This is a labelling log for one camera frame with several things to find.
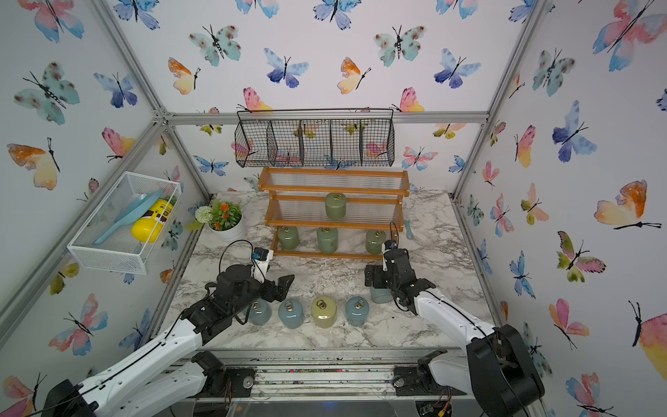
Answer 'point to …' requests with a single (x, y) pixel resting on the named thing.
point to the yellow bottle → (148, 226)
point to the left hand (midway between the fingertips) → (283, 270)
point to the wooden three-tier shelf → (374, 201)
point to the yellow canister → (324, 308)
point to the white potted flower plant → (224, 220)
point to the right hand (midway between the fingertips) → (380, 267)
